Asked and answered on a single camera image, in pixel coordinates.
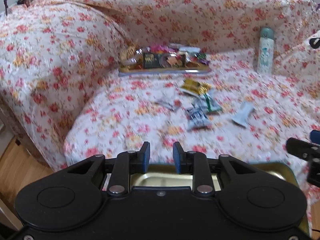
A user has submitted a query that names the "blue white milk packet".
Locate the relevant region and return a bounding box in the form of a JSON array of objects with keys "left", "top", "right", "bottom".
[{"left": 185, "top": 107, "right": 212, "bottom": 131}]

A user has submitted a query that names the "green white triangle packet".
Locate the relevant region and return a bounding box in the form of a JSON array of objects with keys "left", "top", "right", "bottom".
[{"left": 193, "top": 93, "right": 222, "bottom": 114}]

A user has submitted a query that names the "white long snack packet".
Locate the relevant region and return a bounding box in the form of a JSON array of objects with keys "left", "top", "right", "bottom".
[{"left": 232, "top": 102, "right": 254, "bottom": 128}]

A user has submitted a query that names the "gold green snack packet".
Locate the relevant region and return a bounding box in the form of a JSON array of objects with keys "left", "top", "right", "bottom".
[{"left": 180, "top": 79, "right": 202, "bottom": 96}]

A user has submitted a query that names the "white nut snack packet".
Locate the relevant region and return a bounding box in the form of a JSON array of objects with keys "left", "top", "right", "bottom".
[{"left": 155, "top": 97, "right": 181, "bottom": 112}]

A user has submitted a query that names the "small gold candy packet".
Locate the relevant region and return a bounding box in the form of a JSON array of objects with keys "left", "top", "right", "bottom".
[{"left": 198, "top": 82, "right": 212, "bottom": 95}]

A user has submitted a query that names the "gold tray full of snacks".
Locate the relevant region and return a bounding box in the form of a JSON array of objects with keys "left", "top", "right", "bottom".
[{"left": 119, "top": 43, "right": 210, "bottom": 75}]

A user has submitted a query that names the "gold empty tin tray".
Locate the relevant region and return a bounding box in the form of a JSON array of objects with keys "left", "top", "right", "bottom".
[{"left": 100, "top": 162, "right": 311, "bottom": 235}]

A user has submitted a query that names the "floral sofa cover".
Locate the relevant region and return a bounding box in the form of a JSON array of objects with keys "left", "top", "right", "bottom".
[{"left": 0, "top": 0, "right": 320, "bottom": 205}]

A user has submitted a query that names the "black cracker packet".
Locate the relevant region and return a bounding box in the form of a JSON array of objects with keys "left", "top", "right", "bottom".
[{"left": 142, "top": 52, "right": 187, "bottom": 69}]

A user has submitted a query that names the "cartoon cat water bottle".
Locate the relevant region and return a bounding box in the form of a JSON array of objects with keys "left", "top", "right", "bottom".
[{"left": 257, "top": 27, "right": 274, "bottom": 75}]

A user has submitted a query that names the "black strap handle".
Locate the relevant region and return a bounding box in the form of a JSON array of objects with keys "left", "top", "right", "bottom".
[{"left": 309, "top": 37, "right": 320, "bottom": 49}]

